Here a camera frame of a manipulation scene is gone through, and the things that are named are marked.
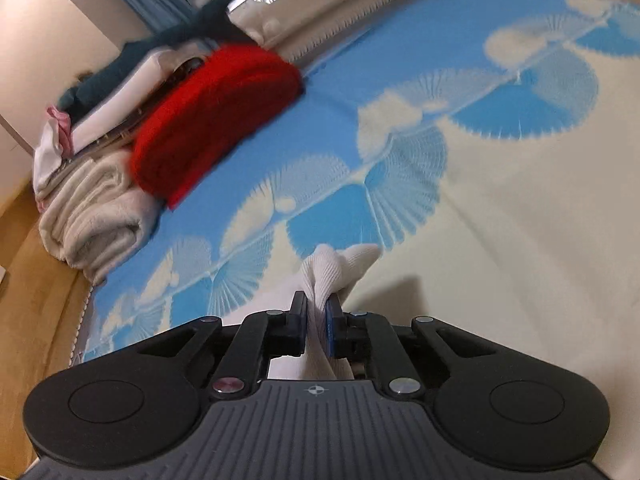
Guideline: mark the folded grey quilt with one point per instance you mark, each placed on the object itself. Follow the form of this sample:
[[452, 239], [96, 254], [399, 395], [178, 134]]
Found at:
[[95, 215]]

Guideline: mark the white ribbed small garment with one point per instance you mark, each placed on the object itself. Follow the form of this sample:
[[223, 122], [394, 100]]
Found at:
[[330, 270]]

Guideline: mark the teal folded blanket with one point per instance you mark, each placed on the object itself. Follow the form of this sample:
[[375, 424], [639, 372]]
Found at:
[[150, 50]]

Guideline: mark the wooden bed frame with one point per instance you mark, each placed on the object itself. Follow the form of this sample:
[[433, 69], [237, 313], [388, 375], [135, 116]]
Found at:
[[35, 320]]

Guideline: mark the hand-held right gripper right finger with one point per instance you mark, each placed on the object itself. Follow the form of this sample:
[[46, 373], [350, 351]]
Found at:
[[330, 327]]

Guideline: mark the blue white printed bed sheet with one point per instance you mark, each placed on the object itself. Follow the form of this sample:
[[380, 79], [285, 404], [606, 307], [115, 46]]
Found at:
[[500, 210]]

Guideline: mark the red fluffy blanket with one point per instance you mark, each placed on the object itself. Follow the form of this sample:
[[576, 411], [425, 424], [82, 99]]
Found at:
[[215, 120]]

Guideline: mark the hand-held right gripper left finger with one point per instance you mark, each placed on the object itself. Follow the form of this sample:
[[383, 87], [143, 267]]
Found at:
[[299, 325]]

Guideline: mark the pink white folded cloth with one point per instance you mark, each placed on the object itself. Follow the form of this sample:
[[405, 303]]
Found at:
[[50, 155]]

